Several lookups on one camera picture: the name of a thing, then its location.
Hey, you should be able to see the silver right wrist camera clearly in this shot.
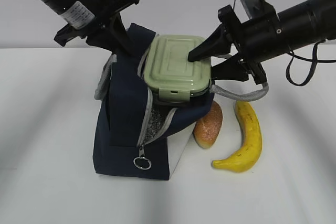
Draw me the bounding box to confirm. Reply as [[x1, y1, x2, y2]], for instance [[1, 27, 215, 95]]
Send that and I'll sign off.
[[240, 0, 265, 19]]

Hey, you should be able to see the navy and white lunch bag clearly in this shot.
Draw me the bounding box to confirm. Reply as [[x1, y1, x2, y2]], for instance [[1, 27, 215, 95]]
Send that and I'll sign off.
[[93, 23, 269, 182]]

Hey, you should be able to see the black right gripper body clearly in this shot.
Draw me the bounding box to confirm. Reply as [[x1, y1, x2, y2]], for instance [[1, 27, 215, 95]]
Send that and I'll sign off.
[[218, 1, 288, 84]]

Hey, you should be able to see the green lidded glass container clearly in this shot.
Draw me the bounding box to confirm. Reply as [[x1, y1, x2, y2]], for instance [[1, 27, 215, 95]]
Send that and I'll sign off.
[[143, 35, 211, 106]]

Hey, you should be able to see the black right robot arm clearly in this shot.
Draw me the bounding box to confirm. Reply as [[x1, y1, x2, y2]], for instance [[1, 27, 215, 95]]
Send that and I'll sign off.
[[188, 0, 335, 84]]

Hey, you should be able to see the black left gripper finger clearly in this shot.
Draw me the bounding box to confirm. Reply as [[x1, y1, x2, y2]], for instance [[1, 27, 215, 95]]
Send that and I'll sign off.
[[108, 15, 136, 56], [86, 29, 118, 51]]

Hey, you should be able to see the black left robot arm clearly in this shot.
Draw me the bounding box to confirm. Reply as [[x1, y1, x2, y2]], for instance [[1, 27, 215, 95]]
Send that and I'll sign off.
[[41, 0, 140, 55]]

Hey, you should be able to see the yellow banana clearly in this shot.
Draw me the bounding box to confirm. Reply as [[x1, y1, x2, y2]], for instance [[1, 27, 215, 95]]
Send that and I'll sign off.
[[211, 101, 263, 173]]

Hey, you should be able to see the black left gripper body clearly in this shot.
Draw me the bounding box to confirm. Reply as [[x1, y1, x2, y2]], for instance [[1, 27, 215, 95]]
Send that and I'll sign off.
[[54, 0, 140, 46]]

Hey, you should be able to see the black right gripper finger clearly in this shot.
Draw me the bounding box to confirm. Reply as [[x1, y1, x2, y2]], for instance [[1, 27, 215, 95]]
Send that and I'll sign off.
[[188, 26, 232, 62], [211, 58, 249, 82]]

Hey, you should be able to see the brown bread roll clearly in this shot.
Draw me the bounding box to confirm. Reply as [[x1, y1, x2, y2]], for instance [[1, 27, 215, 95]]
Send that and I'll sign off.
[[193, 101, 223, 149]]

